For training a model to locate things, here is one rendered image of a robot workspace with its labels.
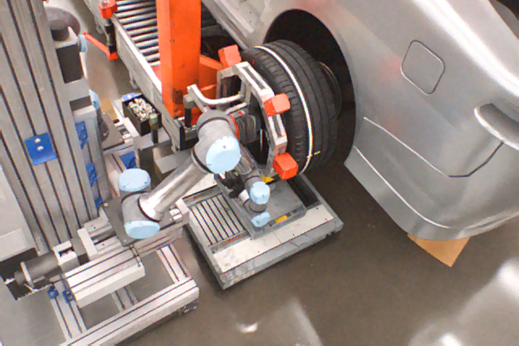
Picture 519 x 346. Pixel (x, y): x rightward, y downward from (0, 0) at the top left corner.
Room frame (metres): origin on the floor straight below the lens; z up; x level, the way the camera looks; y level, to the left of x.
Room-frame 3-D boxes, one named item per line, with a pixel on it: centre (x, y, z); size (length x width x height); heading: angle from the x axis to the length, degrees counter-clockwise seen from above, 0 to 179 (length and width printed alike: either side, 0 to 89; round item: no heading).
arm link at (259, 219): (1.12, -0.03, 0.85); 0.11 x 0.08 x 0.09; 38
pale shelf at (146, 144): (1.91, 0.71, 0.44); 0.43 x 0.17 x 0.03; 38
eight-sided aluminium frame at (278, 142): (1.64, 0.08, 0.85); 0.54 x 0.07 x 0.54; 38
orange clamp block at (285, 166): (1.39, -0.12, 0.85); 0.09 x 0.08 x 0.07; 38
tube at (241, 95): (1.64, 0.24, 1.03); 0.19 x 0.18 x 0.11; 128
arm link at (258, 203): (1.14, -0.02, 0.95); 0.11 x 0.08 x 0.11; 25
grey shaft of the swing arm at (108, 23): (2.89, 1.24, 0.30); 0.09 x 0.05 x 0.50; 38
